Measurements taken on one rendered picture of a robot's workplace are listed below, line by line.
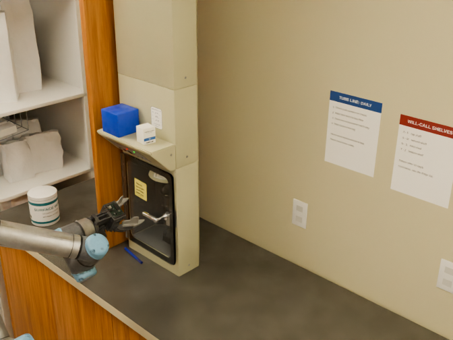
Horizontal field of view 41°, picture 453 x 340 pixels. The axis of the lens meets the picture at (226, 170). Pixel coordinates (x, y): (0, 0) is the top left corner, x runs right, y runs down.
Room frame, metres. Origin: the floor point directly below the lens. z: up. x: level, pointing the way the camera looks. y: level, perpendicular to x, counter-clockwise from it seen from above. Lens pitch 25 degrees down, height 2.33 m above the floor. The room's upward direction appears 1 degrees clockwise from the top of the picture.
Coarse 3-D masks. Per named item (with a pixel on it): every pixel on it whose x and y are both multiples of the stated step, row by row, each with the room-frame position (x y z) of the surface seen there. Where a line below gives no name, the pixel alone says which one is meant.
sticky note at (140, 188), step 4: (136, 180) 2.15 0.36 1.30; (136, 184) 2.15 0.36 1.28; (140, 184) 2.13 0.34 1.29; (144, 184) 2.12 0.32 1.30; (136, 188) 2.15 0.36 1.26; (140, 188) 2.14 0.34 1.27; (144, 188) 2.12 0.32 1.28; (136, 192) 2.16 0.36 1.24; (140, 192) 2.14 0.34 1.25; (144, 192) 2.12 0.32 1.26; (140, 196) 2.14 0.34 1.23; (144, 196) 2.12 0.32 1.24
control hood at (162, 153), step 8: (104, 136) 2.12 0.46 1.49; (112, 136) 2.08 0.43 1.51; (128, 136) 2.08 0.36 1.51; (136, 136) 2.08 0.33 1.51; (128, 144) 2.01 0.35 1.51; (136, 144) 2.00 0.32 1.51; (152, 144) 2.00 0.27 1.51; (160, 144) 2.00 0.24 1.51; (168, 144) 2.00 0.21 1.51; (144, 152) 1.95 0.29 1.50; (152, 152) 1.93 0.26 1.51; (160, 152) 1.96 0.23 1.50; (168, 152) 1.98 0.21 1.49; (152, 160) 1.99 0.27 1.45; (160, 160) 1.96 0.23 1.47; (168, 160) 1.98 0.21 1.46; (168, 168) 1.98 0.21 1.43
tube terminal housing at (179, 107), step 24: (120, 96) 2.22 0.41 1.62; (144, 96) 2.12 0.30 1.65; (168, 96) 2.03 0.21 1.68; (192, 96) 2.07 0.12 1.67; (144, 120) 2.12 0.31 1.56; (168, 120) 2.03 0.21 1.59; (192, 120) 2.07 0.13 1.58; (192, 144) 2.07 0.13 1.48; (192, 168) 2.07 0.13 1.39; (192, 192) 2.07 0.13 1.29; (192, 216) 2.06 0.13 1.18; (192, 240) 2.06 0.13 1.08; (168, 264) 2.05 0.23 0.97; (192, 264) 2.06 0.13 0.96
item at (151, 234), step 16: (128, 160) 2.18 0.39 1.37; (128, 176) 2.19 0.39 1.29; (144, 176) 2.11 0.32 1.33; (160, 176) 2.05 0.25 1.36; (128, 192) 2.19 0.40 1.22; (160, 192) 2.05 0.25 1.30; (128, 208) 2.20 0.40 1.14; (144, 208) 2.12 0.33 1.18; (160, 208) 2.05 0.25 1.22; (144, 224) 2.13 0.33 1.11; (160, 224) 2.05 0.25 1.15; (144, 240) 2.13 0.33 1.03; (160, 240) 2.06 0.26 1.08; (160, 256) 2.06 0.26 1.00
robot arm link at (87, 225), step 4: (76, 220) 1.80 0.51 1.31; (80, 220) 1.78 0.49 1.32; (84, 220) 1.78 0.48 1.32; (88, 220) 1.78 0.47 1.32; (80, 224) 1.76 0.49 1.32; (84, 224) 1.76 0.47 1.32; (88, 224) 1.77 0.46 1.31; (92, 224) 1.78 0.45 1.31; (84, 228) 1.75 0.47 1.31; (88, 228) 1.76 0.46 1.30; (92, 228) 1.77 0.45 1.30; (88, 232) 1.75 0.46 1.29; (92, 232) 1.76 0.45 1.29
